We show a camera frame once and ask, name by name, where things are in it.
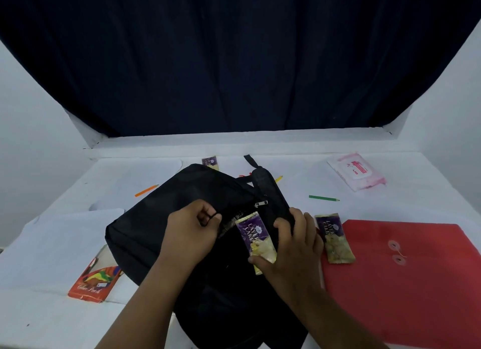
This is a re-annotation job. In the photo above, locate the person's left hand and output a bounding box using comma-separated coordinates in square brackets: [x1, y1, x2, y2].
[160, 199, 223, 272]

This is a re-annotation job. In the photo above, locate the person's right hand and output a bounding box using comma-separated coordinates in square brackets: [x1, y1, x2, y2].
[248, 207, 325, 298]

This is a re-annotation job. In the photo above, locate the black backpack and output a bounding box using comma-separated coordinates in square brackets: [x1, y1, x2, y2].
[105, 154, 309, 349]

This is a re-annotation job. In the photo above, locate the person's left forearm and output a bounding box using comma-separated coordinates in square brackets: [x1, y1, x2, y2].
[95, 258, 197, 349]

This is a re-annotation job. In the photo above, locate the person's right forearm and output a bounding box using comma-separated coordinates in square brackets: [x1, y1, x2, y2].
[289, 285, 389, 349]

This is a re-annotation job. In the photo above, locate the orange pencil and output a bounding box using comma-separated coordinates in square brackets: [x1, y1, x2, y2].
[135, 184, 160, 198]

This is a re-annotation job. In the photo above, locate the pink wet wipes pack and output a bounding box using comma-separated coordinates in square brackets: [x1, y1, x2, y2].
[326, 152, 387, 192]

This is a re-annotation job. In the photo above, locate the orange colour pencil box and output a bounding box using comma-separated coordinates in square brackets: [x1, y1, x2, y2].
[68, 245, 123, 304]

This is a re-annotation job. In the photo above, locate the dark navy curtain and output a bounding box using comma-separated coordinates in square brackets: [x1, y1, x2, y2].
[0, 0, 481, 138]

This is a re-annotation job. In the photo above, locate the red string-tie envelope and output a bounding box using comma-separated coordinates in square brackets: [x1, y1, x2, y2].
[319, 219, 481, 349]

